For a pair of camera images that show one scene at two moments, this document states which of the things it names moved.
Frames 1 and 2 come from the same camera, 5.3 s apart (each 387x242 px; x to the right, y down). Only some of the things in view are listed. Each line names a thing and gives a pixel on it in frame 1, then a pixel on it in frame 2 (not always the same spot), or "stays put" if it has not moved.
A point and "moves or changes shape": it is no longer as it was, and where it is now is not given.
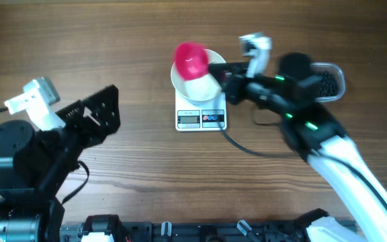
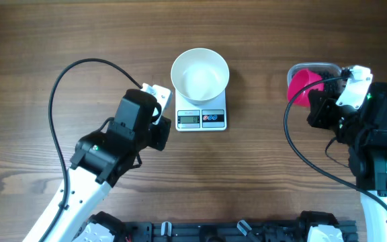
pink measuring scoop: (191, 60) moves or changes shape
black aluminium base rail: (192, 232) stays put
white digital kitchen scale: (207, 115) stays put
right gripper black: (234, 73) -> (320, 107)
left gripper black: (97, 131) -> (163, 128)
